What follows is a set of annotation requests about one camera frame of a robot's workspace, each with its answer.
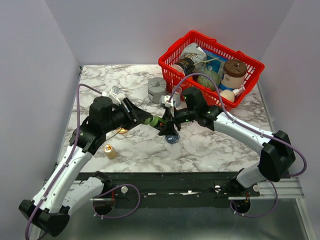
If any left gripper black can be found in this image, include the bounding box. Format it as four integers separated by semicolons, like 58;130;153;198
103;97;152;133

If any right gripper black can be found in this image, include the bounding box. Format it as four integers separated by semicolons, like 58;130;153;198
158;105;198;137

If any dark blue round dish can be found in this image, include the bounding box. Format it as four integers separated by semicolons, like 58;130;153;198
165;134;180;144

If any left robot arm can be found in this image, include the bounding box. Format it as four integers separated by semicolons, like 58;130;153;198
18;96;152;237

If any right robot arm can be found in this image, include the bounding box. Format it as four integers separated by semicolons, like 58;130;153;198
159;87;296;196

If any orange round dish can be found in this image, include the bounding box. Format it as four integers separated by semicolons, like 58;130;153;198
117;128;128;135

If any red bull can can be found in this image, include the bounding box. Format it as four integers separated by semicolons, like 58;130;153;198
172;86;182;108

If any grey toilet paper roll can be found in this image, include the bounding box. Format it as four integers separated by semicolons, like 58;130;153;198
147;77;167;104

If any amber pill bottle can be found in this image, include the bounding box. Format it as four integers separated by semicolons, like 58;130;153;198
103;144;117;160

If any beige egg shaped ball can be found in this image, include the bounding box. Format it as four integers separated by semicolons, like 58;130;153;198
220;89;236;103

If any green melon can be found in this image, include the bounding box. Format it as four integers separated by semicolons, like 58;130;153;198
197;69;221;91

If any red shopping basket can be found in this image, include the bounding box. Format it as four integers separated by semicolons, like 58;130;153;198
158;30;265;111

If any white pump bottle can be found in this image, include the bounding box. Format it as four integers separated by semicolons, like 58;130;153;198
232;85;245;97

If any blue box in basket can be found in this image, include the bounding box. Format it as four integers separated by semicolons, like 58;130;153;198
204;50;227;75

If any grey printed pouch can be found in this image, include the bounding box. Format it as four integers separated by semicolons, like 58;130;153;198
179;42;207;73

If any brown lid white tub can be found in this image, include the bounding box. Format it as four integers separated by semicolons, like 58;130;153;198
220;59;247;90

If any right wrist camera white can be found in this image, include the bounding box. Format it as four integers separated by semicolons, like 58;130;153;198
159;95;174;108

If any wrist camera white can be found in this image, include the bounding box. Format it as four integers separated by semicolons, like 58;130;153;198
101;85;121;105
159;95;174;108

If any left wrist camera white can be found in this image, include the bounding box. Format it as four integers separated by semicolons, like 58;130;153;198
101;85;121;105

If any black table front frame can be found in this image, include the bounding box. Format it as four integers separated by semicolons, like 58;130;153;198
51;171;261;210

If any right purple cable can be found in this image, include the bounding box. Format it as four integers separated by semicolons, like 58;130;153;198
168;73;308;218

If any aluminium rail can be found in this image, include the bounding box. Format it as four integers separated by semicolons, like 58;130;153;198
39;177;305;201

